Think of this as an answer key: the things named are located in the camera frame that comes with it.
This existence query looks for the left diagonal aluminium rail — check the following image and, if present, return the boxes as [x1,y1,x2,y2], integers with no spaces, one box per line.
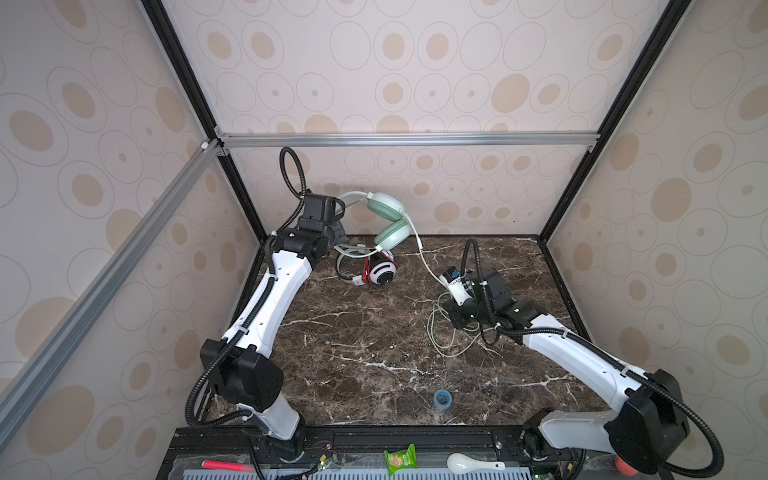
[1,139,223,449]

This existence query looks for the white ceramic spoon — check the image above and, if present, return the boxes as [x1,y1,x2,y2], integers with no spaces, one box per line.
[446,453,506,475]

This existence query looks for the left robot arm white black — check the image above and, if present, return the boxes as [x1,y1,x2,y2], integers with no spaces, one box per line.
[184,178,346,461]

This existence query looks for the red ball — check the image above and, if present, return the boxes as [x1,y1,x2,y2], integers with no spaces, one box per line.
[615,457,638,477]

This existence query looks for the green headphone cable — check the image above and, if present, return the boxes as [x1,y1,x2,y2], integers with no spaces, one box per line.
[400,212,499,360]

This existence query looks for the pink marker pen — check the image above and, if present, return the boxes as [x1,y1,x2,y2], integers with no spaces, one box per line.
[201,460,254,473]

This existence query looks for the horizontal aluminium rail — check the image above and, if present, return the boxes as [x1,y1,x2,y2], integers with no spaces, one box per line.
[221,131,600,149]

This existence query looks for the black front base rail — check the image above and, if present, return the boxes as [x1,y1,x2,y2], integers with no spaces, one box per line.
[157,424,673,480]

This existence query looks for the blue tape roll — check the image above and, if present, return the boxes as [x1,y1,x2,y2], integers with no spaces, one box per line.
[433,389,452,412]

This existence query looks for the white black headphones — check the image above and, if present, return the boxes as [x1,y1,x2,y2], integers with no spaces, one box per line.
[335,244,398,286]

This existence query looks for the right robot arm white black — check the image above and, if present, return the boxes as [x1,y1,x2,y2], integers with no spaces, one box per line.
[440,238,725,479]

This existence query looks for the green snack packet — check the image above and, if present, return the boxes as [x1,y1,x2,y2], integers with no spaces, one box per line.
[384,443,418,477]

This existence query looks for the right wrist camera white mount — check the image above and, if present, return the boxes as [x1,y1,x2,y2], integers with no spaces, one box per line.
[440,267,473,307]

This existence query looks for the green headphones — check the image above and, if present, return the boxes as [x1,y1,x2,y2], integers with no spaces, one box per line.
[338,191,417,258]

